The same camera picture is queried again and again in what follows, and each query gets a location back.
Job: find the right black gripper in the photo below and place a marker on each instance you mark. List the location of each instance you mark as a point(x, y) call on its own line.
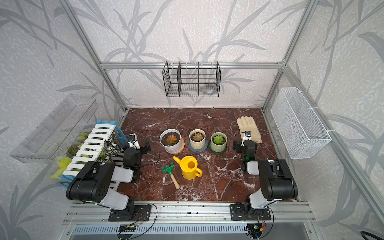
point(239, 145)

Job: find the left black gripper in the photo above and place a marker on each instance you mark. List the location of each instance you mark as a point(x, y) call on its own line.
point(143, 150)

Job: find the yellow plastic watering can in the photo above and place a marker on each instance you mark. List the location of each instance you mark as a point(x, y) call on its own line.
point(189, 167)

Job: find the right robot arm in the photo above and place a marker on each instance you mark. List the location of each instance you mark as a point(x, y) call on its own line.
point(276, 180)

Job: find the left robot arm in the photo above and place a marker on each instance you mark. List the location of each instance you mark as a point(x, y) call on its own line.
point(92, 184)

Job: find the white pot orange succulent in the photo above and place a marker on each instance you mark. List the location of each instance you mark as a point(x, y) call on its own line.
point(170, 137)

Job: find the green pot green succulent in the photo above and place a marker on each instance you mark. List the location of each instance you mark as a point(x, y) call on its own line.
point(218, 141)

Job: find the cream pot pink succulent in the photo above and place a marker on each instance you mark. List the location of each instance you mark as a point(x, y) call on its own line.
point(197, 138)

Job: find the cream gardening glove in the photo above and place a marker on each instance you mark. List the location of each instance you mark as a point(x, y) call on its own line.
point(249, 124)

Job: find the dark green saucer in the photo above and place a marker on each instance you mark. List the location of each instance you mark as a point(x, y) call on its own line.
point(217, 153)

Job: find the artificial leafy plants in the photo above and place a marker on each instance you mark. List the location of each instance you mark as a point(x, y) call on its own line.
point(97, 146)

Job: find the white and blue picket crate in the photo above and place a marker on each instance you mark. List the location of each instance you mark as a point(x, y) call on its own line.
point(121, 138)

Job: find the pink saucer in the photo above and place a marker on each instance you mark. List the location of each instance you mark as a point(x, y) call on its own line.
point(177, 148)

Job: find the blue-grey saucer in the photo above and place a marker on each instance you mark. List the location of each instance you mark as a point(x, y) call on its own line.
point(200, 150)

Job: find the white mesh basket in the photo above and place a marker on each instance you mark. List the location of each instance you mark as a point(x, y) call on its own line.
point(299, 126)

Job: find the clear acrylic shelf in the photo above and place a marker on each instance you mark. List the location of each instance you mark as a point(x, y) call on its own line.
point(53, 137)

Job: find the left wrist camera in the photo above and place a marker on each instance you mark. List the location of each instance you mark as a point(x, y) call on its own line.
point(133, 141)

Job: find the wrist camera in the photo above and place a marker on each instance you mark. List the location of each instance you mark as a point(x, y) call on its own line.
point(133, 141)
point(247, 136)

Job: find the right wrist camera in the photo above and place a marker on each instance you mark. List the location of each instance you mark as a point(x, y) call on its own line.
point(247, 136)

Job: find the green toy rake wooden handle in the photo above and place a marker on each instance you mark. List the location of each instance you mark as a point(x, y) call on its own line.
point(169, 169)

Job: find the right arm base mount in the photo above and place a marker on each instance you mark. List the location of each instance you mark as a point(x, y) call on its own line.
point(243, 212)

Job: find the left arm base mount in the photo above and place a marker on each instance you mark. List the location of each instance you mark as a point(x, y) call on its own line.
point(136, 213)

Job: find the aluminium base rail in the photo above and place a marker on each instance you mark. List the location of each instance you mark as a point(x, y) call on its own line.
point(190, 212)

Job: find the black wire basket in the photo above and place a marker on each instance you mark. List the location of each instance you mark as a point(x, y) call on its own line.
point(196, 80)

